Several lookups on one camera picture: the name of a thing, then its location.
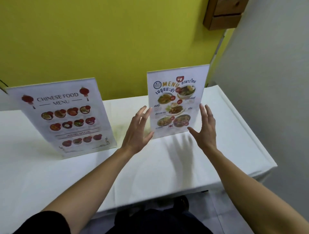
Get person's right hand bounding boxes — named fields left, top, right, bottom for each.
left=187, top=104, right=218, bottom=152

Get person's left hand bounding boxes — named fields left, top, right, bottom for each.
left=121, top=106, right=154, bottom=155

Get person's right forearm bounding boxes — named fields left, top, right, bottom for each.
left=205, top=146, right=309, bottom=234

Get person's left forearm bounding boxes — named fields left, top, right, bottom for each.
left=41, top=147, right=136, bottom=234

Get white tablecloth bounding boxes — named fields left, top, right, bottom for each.
left=0, top=85, right=278, bottom=220

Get acrylic menu stand colourful dishes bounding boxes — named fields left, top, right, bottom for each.
left=146, top=64, right=210, bottom=140

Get person's black shoe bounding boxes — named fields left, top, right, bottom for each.
left=173, top=195, right=190, bottom=214

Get acrylic menu stand red lanterns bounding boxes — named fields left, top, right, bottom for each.
left=6, top=77, right=118, bottom=160

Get person's dark trousers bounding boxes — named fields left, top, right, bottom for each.
left=113, top=208, right=214, bottom=234

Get person's black sleeve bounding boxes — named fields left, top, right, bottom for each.
left=13, top=211, right=73, bottom=234

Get wooden wall box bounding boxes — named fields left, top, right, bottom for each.
left=203, top=0, right=249, bottom=31

